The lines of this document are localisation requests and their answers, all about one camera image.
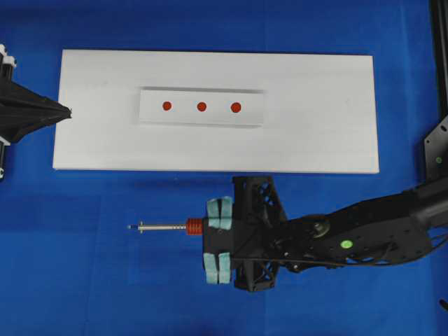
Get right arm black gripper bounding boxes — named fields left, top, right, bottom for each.
left=202, top=197, right=291, bottom=284

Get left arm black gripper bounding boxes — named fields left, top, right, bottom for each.
left=0, top=43, right=74, bottom=181

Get red handled soldering iron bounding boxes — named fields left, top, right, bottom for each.
left=127, top=218, right=204, bottom=236

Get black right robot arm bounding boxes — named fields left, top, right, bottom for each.
left=202, top=176, right=447, bottom=292

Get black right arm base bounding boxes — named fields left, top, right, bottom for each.
left=424, top=116, right=447, bottom=181

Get large white foam board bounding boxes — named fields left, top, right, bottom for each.
left=53, top=50, right=379, bottom=174

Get small white raised plate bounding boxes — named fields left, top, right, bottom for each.
left=139, top=88, right=265, bottom=127

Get blue table cloth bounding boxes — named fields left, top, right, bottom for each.
left=1, top=1, right=447, bottom=335

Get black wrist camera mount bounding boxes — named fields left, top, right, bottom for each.
left=232, top=176, right=287, bottom=292

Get black aluminium frame rail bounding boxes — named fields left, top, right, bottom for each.
left=429, top=0, right=447, bottom=120

